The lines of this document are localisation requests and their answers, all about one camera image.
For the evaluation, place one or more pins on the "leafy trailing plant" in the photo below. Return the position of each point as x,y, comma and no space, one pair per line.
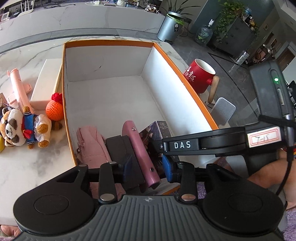
227,16

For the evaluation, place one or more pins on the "pink zip pouch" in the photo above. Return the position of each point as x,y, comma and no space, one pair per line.
92,143

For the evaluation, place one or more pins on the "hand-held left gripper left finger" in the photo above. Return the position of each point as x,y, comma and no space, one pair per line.
127,169

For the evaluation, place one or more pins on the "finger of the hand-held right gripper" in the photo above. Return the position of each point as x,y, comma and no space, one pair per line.
165,148

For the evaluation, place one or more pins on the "clear water jug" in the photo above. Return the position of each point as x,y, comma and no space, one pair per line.
204,34

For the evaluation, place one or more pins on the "person's right forearm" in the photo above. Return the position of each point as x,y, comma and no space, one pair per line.
266,176

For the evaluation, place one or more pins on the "white rounded square device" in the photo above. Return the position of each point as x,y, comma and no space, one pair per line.
223,112

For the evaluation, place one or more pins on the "white marble TV cabinet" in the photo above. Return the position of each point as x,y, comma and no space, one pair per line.
81,20

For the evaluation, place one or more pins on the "grey trash bin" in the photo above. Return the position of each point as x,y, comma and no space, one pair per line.
168,27

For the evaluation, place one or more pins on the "grey cabinet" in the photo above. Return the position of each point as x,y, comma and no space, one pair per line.
238,39

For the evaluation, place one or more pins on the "dark printed card box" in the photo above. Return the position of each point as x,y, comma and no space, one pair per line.
159,129

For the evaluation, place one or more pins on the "black and white toy car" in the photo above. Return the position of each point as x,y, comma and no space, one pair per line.
151,8

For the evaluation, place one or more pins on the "white rectangular box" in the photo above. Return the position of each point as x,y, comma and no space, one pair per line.
46,81

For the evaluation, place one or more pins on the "brown cardboard box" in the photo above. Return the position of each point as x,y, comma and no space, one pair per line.
3,99

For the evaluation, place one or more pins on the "black rectangular box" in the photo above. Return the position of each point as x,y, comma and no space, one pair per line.
120,148

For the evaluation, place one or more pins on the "orange cardboard box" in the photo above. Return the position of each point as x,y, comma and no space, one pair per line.
111,97

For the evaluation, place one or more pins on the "white router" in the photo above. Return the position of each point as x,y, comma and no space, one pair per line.
25,10

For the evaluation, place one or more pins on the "person's leg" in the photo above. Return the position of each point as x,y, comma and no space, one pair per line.
8,230

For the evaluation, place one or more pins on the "red panda plush toy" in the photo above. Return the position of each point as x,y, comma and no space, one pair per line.
13,125

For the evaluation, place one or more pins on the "small teddy bear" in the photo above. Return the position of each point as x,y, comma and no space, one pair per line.
121,2

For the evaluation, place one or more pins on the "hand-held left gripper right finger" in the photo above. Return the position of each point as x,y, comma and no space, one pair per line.
170,169

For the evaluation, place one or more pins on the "orange crochet ball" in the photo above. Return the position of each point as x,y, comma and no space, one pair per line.
54,111

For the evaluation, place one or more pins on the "long-leaf green plant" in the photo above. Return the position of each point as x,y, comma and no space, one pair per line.
178,9

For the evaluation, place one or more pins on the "pink snap wallet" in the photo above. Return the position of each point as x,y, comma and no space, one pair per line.
138,143

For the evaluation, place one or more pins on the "white desk clock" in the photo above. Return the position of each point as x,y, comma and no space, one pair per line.
4,16

